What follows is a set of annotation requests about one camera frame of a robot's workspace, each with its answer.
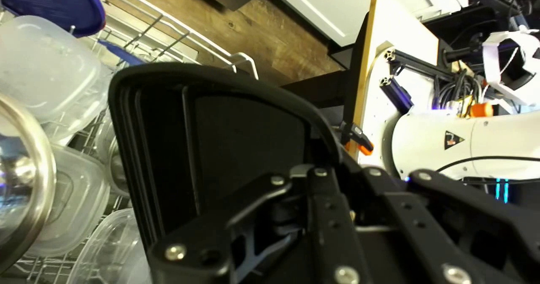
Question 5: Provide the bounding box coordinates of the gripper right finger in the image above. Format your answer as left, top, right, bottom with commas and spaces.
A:
359, 166, 540, 284

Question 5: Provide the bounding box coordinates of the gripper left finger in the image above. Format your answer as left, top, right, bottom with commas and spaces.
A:
148, 165, 374, 284

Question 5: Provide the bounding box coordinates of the black lunch box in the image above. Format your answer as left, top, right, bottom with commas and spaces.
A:
108, 62, 343, 253

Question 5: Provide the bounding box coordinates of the black and orange clamp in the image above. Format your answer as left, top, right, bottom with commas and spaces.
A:
339, 121, 375, 156

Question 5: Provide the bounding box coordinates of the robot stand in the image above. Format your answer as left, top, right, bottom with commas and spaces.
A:
349, 0, 540, 204

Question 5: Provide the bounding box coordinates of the white cabinet door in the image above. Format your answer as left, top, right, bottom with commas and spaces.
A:
270, 0, 467, 47

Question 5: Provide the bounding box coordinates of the clear plastic container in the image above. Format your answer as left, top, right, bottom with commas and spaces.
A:
24, 144, 111, 258
0, 15, 104, 124
67, 208, 151, 284

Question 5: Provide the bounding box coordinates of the round clear container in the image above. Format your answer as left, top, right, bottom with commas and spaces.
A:
94, 119, 130, 198

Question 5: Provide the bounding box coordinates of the blue plastic lid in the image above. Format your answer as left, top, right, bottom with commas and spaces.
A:
98, 39, 145, 66

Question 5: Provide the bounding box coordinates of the steel bowl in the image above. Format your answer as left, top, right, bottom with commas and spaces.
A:
0, 93, 57, 273

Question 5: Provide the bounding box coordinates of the blue round plate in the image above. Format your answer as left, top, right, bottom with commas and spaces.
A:
0, 0, 106, 38

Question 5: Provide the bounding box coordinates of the white wire dishwasher tray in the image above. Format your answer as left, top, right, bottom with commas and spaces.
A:
0, 0, 260, 284

